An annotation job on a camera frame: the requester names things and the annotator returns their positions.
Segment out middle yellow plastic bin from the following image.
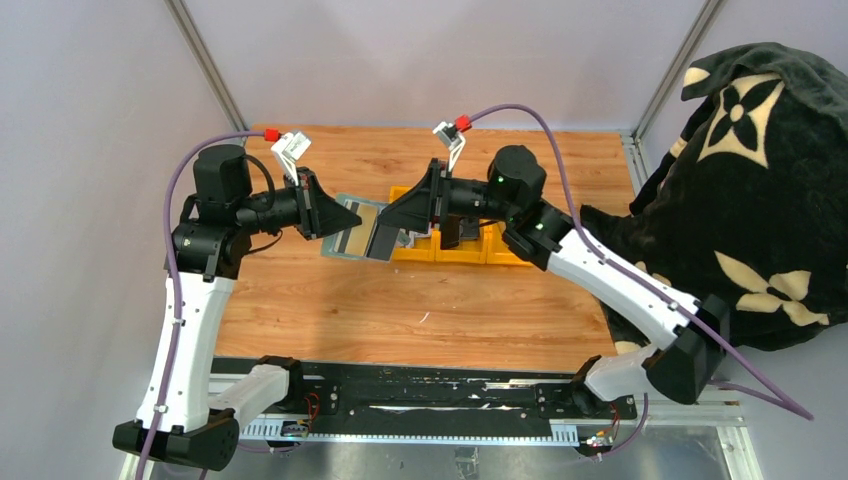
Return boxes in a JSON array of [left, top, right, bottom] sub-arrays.
[[431, 224, 488, 265]]

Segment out right yellow plastic bin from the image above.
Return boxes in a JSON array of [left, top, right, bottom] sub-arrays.
[[483, 224, 533, 267]]

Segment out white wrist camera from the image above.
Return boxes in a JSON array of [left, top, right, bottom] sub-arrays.
[[432, 121, 466, 173], [270, 130, 312, 186]]

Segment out green leather card holder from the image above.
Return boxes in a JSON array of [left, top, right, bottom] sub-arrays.
[[321, 193, 400, 262]]

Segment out silver VIP cards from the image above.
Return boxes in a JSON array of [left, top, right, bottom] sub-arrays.
[[397, 229, 431, 249]]

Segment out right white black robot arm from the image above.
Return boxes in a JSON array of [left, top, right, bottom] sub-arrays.
[[377, 145, 729, 418]]

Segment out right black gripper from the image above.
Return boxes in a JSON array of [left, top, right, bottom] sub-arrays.
[[378, 158, 518, 235]]

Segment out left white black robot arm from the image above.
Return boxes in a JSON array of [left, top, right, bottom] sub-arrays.
[[112, 133, 361, 473]]

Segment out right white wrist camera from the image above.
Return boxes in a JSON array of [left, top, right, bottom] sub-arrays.
[[432, 121, 466, 173]]

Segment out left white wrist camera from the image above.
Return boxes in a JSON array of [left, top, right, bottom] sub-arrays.
[[270, 130, 312, 186]]

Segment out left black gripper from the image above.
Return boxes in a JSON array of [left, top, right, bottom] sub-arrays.
[[235, 167, 362, 240]]

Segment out aluminium frame rail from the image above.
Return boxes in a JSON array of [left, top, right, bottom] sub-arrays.
[[112, 358, 762, 479]]

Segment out black cards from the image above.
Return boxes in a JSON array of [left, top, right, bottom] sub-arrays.
[[439, 216, 480, 250]]

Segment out black floral blanket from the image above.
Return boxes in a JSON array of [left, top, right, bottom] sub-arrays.
[[580, 42, 847, 351]]

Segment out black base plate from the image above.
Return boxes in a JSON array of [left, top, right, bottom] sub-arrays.
[[266, 362, 637, 439]]

